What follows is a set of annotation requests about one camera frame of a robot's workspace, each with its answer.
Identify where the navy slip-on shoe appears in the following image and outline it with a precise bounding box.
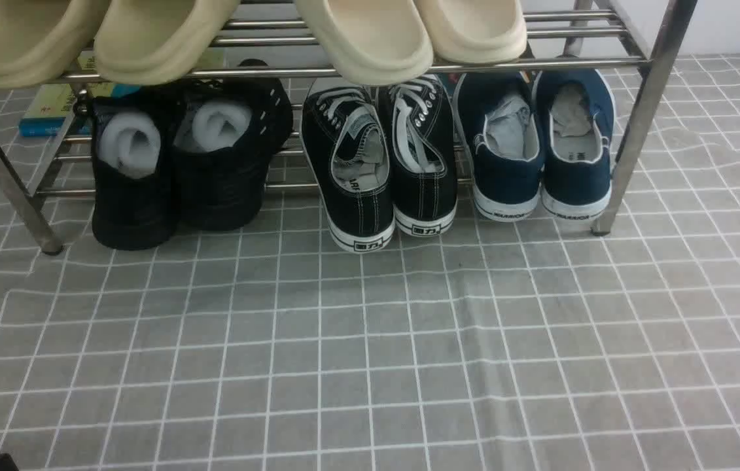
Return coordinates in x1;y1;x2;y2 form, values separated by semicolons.
451;72;545;222
532;69;617;221

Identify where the black knit shoe right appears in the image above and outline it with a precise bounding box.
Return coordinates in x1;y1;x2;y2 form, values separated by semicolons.
170;77;294;232

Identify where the black knit shoe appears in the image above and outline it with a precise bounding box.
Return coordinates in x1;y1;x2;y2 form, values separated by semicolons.
170;77;294;232
88;87;179;251

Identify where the black knit shoe left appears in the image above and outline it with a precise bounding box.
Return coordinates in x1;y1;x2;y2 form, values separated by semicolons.
88;87;179;251

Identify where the metal shoe rack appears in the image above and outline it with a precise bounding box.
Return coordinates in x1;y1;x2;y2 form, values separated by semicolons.
0;1;697;256

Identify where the black canvas sneaker left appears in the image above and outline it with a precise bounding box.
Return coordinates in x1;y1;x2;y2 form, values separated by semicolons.
299;77;395;253

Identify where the black canvas sneaker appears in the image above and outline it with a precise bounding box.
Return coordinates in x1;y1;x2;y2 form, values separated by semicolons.
299;77;395;253
373;75;457;237

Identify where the black canvas sneaker right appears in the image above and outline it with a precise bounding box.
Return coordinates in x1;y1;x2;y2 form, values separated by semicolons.
373;75;457;237

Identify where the grey checked floor cloth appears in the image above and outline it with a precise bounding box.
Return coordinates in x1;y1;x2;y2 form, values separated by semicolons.
0;54;740;470

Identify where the cream slipper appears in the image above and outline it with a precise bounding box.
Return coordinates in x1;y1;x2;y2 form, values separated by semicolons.
294;1;434;86
415;1;527;63

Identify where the cream slipper far right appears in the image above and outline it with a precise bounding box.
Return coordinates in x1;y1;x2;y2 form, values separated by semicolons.
415;1;527;63

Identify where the yellow-beige slipper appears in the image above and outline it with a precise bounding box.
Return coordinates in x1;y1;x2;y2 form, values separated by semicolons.
94;1;240;86
0;1;111;89

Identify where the blue green book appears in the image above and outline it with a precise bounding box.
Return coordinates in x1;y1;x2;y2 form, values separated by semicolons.
18;82;139;137

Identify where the yellow-beige slipper far left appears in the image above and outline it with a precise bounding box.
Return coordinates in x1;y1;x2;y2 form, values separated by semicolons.
0;1;111;89

